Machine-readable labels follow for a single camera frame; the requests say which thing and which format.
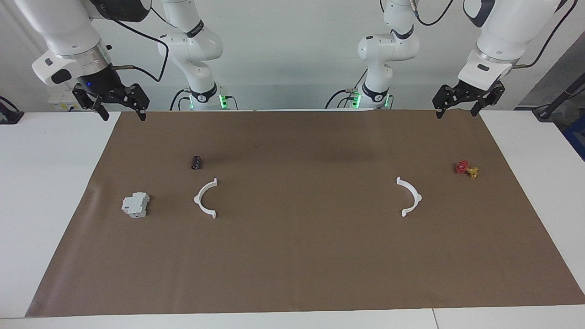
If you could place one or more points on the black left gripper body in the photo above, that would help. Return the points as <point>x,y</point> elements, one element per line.
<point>461,93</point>

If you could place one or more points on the white circuit breaker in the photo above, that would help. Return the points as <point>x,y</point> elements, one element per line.
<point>135,204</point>

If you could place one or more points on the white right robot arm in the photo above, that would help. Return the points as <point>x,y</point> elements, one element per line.
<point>196,45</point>

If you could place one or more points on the brown paper mat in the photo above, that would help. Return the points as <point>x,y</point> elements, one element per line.
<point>297,256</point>

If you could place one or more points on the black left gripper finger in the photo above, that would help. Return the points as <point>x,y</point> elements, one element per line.
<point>475,110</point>
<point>439,114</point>

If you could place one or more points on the black clamp mount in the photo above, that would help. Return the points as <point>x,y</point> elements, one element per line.
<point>9,116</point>

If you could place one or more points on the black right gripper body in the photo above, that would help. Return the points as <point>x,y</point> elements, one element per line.
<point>103,84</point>

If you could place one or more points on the black cylindrical capacitor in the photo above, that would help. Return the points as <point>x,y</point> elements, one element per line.
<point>197,162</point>

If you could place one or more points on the white power strip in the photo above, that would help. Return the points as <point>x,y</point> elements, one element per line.
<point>59,105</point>

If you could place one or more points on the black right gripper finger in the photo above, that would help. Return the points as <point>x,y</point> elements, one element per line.
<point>142,114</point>
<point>104,113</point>

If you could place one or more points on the blue object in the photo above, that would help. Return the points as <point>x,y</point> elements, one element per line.
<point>578,137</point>

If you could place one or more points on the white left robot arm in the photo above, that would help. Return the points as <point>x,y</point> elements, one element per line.
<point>498,36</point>

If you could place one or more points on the red and yellow valve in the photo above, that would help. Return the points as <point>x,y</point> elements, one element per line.
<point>463,167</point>

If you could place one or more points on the black stand pole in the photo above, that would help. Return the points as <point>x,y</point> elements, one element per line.
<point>544,114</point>

